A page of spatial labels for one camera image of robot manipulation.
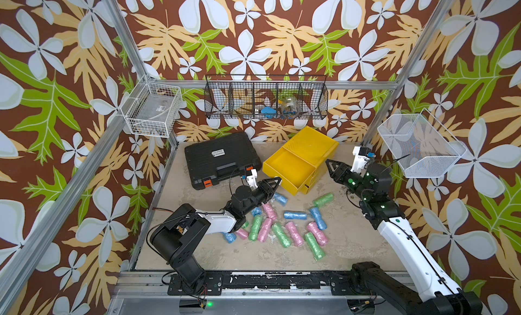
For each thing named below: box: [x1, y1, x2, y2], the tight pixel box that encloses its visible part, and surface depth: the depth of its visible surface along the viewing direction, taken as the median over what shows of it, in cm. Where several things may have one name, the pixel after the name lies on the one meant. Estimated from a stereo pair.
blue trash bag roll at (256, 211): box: [251, 207, 263, 217], surface depth 92 cm
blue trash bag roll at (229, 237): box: [220, 232, 237, 244], surface depth 85 cm
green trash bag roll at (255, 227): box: [248, 215, 263, 242], surface depth 88 cm
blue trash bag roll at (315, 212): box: [309, 207, 327, 231], surface depth 91 cm
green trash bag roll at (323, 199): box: [312, 192, 335, 208], surface depth 97 cm
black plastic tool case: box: [184, 133, 263, 190], surface depth 106 cm
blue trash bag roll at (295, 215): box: [283, 211, 308, 220], surface depth 90 cm
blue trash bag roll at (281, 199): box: [273, 192, 289, 207], surface depth 96 cm
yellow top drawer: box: [262, 145, 317, 197], surface depth 88 cm
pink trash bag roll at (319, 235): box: [306, 221, 329, 247], surface depth 86 cm
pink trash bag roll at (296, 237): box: [284, 221, 304, 248], surface depth 86 cm
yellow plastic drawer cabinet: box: [261, 125, 339, 197], surface depth 90 cm
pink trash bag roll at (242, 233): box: [235, 228, 249, 240], surface depth 86 cm
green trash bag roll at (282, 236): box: [271, 221, 292, 248], surface depth 86 cm
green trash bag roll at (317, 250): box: [303, 232, 326, 262], surface depth 83 cm
